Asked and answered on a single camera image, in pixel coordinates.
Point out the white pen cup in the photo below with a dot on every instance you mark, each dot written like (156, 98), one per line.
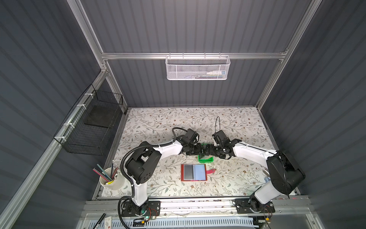
(110, 178)

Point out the white slotted cable duct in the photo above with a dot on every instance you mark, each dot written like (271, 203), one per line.
(190, 223)

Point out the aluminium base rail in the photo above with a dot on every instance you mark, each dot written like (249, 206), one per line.
(170, 207)

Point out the small objects at table edge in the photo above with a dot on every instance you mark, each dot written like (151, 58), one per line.
(267, 177)

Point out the red card holder wallet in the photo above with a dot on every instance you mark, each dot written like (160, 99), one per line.
(200, 172)

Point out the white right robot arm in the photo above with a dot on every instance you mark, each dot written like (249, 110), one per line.
(284, 172)

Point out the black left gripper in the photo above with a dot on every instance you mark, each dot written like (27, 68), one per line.
(198, 150)

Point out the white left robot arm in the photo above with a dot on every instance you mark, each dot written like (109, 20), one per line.
(139, 164)

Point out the white tube in basket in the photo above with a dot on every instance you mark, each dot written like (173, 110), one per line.
(223, 72)

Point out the grey VIP credit card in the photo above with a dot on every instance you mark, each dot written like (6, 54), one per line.
(188, 172)

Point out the white wire mesh basket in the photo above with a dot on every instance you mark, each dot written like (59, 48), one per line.
(180, 68)

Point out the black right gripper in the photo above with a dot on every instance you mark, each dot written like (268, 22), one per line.
(209, 148)

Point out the green card tray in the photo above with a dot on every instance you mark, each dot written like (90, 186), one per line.
(205, 158)

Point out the black wire basket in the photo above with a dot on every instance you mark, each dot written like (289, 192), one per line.
(92, 127)

